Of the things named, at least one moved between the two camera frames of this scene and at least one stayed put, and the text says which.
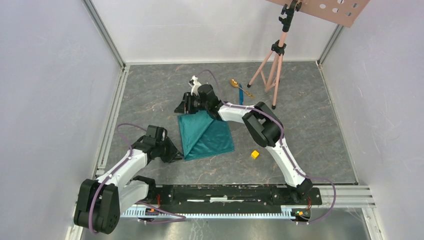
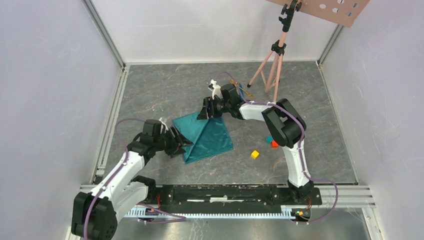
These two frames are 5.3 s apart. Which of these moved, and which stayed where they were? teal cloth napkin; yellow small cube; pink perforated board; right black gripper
Moved: right black gripper
Stayed: teal cloth napkin; yellow small cube; pink perforated board
